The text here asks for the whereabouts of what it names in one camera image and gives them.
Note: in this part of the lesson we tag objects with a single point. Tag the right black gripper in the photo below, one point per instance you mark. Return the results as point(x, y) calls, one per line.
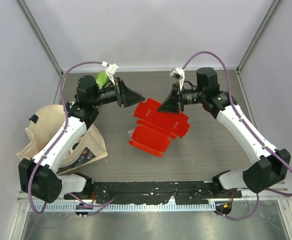
point(172, 103)

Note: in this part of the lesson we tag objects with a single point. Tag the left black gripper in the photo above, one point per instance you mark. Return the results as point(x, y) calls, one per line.
point(125, 96)

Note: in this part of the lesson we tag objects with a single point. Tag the red paper box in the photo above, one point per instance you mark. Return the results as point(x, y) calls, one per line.
point(155, 130)

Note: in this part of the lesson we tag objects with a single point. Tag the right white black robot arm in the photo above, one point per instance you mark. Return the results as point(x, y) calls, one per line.
point(268, 163)

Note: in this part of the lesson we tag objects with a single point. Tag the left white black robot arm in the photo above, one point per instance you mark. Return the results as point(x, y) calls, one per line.
point(38, 175)

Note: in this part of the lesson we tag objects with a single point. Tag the napa cabbage toy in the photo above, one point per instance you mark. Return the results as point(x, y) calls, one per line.
point(102, 79)

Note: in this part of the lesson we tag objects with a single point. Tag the small clear plastic packet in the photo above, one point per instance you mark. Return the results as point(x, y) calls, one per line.
point(130, 132)

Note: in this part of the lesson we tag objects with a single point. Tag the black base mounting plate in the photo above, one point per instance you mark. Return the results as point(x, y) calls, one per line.
point(154, 192)

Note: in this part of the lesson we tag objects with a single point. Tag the beige printed tote bag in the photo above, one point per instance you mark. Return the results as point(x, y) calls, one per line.
point(45, 123)

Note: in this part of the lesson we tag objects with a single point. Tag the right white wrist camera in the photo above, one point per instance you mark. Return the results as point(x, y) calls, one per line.
point(178, 74)

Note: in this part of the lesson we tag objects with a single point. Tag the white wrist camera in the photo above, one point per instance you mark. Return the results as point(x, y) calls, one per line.
point(178, 74)
point(111, 69)

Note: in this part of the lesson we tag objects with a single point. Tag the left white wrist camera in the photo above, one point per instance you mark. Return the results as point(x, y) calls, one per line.
point(111, 69)

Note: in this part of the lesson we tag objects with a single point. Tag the white slotted cable duct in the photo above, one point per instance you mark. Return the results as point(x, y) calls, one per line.
point(112, 208)

